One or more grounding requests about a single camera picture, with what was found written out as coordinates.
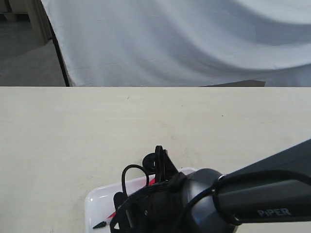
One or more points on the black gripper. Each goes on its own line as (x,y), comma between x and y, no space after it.
(156,207)

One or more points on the red flag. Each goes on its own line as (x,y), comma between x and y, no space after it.
(100,208)

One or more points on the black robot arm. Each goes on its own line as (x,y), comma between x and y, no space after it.
(275,189)

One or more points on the black plastic rounded device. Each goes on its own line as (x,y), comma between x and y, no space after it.
(148,163)

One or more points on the white plastic tray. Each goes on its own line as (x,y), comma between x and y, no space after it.
(134,184)

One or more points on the black backdrop stand pole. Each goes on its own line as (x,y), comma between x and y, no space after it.
(59,57)

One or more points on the white backdrop cloth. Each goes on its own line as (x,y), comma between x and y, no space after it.
(183,42)

